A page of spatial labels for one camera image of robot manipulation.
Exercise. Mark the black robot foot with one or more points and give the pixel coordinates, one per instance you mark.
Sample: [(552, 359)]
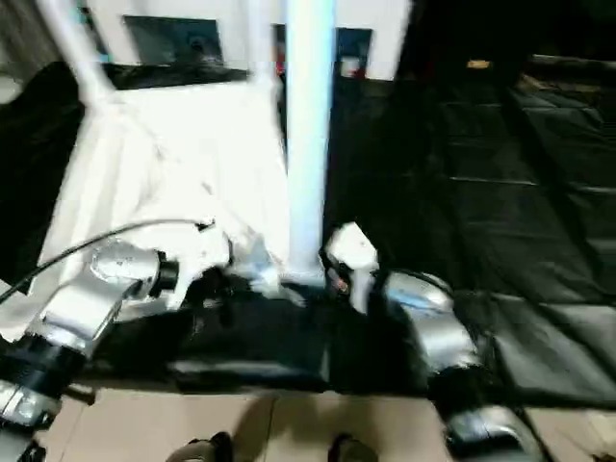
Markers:
[(352, 449), (207, 449)]

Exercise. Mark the white plastic table leg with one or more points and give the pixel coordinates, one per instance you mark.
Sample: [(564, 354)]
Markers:
[(310, 135), (75, 48), (262, 43)]

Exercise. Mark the black mat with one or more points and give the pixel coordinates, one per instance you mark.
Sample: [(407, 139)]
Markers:
[(500, 192)]

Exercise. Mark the white plastic table top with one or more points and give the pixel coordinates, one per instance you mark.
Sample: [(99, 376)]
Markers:
[(173, 164)]

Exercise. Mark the grey curtain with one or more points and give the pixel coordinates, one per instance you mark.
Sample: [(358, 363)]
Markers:
[(19, 34)]

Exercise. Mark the white cabinet with glass doors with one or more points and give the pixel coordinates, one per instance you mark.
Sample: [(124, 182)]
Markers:
[(250, 19)]

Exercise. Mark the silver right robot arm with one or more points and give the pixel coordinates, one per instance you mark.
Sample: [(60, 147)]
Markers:
[(438, 337)]

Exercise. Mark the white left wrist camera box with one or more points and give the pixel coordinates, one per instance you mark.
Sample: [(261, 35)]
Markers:
[(204, 248)]

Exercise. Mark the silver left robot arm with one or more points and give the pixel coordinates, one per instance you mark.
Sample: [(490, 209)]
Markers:
[(77, 318)]

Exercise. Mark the small red bottle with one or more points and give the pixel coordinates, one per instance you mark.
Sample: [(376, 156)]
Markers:
[(280, 64)]

